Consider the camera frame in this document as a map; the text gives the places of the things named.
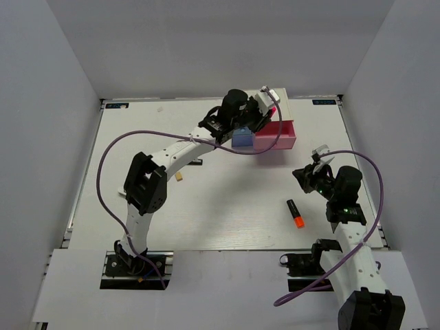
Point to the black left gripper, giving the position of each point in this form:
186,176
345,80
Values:
264,121

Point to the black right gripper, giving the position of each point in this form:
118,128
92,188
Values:
306,177

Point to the orange highlighter marker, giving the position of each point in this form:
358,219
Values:
298,220

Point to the green highlighter marker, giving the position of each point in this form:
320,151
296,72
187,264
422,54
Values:
197,162

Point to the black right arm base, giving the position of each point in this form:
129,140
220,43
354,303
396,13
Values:
302,270

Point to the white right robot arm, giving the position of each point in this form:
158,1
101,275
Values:
365,300

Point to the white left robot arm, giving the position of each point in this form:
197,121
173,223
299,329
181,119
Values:
146,182

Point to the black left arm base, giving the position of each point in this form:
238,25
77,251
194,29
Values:
117,276

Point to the white drawer cabinet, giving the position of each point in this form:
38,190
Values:
283,103

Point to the light blue small drawer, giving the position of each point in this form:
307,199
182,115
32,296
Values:
243,131

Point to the blue wide drawer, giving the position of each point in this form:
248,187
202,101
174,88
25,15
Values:
242,141

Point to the right blue table label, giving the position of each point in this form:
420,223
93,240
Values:
324,102

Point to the blue table label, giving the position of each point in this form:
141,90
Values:
324,102
118,105

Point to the tan eraser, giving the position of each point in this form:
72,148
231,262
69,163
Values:
178,176

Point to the left blue table label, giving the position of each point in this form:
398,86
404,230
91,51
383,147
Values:
118,105

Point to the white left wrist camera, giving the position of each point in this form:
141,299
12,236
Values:
267,99

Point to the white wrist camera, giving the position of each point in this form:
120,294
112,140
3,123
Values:
319,157
267,99

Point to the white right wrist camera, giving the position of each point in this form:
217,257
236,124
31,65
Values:
319,157

